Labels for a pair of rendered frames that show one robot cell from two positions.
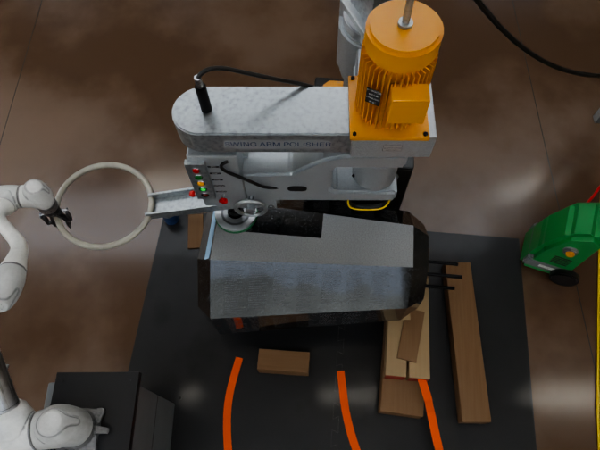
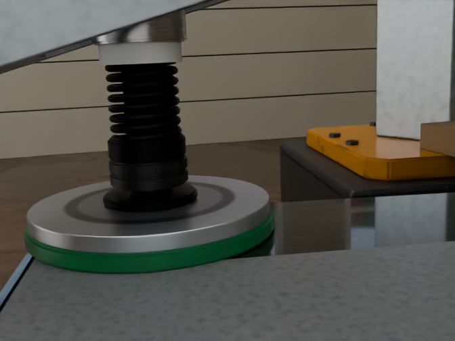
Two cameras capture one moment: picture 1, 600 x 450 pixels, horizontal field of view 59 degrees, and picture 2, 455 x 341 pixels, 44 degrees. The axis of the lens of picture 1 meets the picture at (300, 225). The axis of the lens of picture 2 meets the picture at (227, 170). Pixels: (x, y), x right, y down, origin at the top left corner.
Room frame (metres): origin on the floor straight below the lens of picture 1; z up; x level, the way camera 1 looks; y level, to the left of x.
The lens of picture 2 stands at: (0.72, 0.38, 0.97)
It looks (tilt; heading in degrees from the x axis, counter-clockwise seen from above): 11 degrees down; 346
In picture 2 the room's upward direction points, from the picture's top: 2 degrees counter-clockwise
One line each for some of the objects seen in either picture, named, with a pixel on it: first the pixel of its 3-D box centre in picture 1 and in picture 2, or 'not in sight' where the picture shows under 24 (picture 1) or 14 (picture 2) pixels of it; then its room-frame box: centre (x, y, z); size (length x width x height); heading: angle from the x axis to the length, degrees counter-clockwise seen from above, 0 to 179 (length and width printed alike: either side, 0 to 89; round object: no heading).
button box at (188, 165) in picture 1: (201, 179); not in sight; (1.11, 0.40, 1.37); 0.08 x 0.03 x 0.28; 87
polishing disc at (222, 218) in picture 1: (236, 212); (151, 206); (1.22, 0.33, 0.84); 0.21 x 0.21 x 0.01
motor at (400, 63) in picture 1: (395, 74); not in sight; (1.17, -0.33, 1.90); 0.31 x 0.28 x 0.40; 177
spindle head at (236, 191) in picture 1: (240, 162); not in sight; (1.22, 0.25, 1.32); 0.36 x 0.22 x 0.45; 87
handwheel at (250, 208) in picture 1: (251, 201); not in sight; (1.10, 0.21, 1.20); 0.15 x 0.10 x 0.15; 87
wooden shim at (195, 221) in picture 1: (195, 230); not in sight; (1.51, 0.70, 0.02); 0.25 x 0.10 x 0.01; 2
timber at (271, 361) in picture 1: (284, 362); not in sight; (0.60, 0.13, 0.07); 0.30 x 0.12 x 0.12; 84
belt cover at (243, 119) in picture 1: (302, 122); not in sight; (1.20, -0.02, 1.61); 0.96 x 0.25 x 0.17; 87
